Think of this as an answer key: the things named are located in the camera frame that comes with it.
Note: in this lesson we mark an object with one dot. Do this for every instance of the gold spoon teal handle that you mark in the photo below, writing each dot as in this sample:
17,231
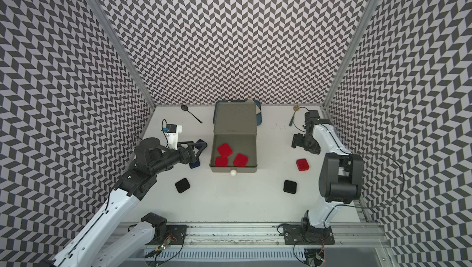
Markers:
295,109

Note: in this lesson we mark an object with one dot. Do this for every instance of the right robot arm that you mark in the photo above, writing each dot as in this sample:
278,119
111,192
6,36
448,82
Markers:
340,179

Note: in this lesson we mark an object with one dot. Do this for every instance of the black brooch box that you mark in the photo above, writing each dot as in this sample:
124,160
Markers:
290,187
182,185

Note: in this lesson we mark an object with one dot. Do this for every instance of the black spoon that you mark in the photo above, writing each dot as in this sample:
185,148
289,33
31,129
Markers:
185,108

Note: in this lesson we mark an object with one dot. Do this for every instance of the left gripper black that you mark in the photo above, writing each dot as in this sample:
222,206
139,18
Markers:
185,159

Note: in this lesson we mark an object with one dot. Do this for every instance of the black brooch box right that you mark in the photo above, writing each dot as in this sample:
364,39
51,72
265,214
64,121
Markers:
290,187

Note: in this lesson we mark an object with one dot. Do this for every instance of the red brooch box two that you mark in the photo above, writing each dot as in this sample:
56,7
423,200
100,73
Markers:
240,160

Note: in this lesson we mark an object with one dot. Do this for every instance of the aluminium corner post right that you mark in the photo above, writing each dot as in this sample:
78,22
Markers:
353,45

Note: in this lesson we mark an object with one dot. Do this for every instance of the red brooch box three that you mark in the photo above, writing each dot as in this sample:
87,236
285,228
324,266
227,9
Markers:
221,162

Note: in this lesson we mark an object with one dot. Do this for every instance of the black brooch box left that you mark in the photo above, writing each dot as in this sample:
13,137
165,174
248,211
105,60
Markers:
182,185

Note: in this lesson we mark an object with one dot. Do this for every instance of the aluminium corner post left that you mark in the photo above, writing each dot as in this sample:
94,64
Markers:
121,51

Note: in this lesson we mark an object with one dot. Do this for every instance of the aluminium corner post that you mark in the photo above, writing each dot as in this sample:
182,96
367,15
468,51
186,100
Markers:
121,51
353,45

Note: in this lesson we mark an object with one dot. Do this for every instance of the blue tray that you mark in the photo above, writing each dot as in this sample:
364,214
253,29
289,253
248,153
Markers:
259,119

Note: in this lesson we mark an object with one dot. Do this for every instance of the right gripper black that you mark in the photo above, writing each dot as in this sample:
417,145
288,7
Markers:
297,141

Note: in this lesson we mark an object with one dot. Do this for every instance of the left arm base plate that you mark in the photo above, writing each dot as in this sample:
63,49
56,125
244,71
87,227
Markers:
176,233

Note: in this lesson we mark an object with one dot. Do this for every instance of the front aluminium rail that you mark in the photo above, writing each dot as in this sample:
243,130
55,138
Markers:
237,244

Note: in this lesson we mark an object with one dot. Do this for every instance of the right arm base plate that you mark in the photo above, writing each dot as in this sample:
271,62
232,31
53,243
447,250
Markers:
293,235

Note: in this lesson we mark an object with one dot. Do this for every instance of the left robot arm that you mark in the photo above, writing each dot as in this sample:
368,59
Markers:
86,249

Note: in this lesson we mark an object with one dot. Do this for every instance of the three-tier drawer cabinet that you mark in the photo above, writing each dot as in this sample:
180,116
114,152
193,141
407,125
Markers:
235,118

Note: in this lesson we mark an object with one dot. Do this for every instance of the red brooch box four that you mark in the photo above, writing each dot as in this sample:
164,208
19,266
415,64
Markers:
302,165

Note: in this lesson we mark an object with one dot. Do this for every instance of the navy brooch box two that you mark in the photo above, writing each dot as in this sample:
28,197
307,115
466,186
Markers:
194,164

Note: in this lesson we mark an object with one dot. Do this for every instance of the red brooch box one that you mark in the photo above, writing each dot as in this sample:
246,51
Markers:
224,150

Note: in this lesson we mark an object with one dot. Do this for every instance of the grey top drawer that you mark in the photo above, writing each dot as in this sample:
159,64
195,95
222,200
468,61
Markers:
245,144

